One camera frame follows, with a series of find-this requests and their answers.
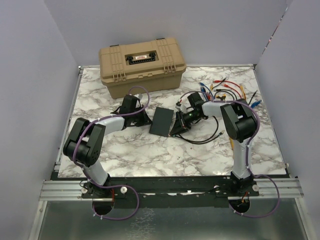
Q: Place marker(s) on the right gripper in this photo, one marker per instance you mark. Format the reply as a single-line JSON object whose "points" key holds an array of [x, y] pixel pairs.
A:
{"points": [[180, 121]]}

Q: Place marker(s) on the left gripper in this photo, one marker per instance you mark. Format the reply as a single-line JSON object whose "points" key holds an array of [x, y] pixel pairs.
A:
{"points": [[144, 120]]}

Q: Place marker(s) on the dark grey network switch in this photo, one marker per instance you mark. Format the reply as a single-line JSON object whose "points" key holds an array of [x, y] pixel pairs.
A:
{"points": [[161, 122]]}

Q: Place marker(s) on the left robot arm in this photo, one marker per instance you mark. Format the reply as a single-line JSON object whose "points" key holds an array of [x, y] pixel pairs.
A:
{"points": [[84, 142]]}

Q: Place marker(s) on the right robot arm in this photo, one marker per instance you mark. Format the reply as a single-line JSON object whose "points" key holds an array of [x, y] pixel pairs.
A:
{"points": [[241, 124]]}

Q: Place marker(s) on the tan plastic toolbox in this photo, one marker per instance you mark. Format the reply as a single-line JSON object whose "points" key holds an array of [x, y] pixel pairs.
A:
{"points": [[132, 68]]}

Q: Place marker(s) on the yellow utility knife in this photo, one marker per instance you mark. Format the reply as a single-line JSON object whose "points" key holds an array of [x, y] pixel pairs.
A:
{"points": [[231, 143]]}

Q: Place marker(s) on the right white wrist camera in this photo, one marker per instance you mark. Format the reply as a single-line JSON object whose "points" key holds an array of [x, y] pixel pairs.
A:
{"points": [[180, 106]]}

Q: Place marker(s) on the black mounting base plate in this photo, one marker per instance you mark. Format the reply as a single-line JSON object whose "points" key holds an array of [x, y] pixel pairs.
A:
{"points": [[169, 192]]}

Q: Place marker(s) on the aluminium front rail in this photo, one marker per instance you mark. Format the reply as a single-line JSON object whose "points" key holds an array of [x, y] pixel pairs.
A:
{"points": [[285, 188]]}

